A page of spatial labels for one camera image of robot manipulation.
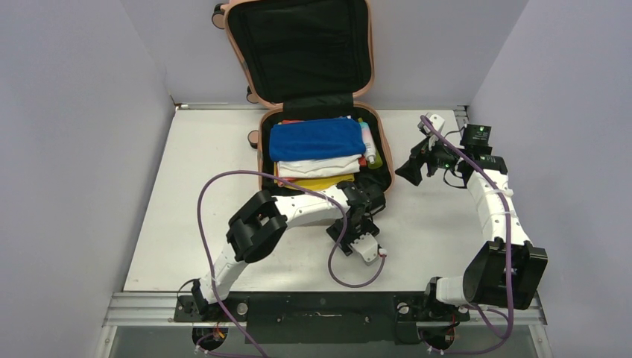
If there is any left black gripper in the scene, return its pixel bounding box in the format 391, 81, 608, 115
327, 217, 376, 255

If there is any yellow green bottle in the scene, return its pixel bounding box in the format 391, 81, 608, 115
358, 118, 383, 169

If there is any small white teal bottle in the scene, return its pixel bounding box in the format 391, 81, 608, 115
359, 122, 377, 165

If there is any yellow cloth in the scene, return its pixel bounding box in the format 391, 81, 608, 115
285, 174, 355, 191

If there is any white shirt blue print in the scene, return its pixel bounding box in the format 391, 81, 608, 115
276, 154, 361, 179

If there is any blue towel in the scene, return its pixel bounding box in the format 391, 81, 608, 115
268, 117, 366, 162

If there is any pink suitcase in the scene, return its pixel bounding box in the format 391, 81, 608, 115
212, 1, 394, 195

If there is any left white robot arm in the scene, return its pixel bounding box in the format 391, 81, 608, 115
192, 181, 387, 321

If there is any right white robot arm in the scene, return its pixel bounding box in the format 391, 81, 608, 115
395, 124, 549, 319

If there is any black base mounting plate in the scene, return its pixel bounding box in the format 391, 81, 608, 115
174, 291, 470, 345

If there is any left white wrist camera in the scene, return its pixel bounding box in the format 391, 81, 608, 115
350, 233, 388, 266

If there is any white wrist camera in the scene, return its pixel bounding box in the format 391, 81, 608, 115
350, 233, 388, 266
417, 112, 445, 150

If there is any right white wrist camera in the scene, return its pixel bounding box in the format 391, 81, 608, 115
417, 112, 445, 150

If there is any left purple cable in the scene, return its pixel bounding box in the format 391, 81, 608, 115
195, 170, 388, 358

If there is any aluminium frame rail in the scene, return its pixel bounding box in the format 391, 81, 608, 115
100, 106, 551, 357

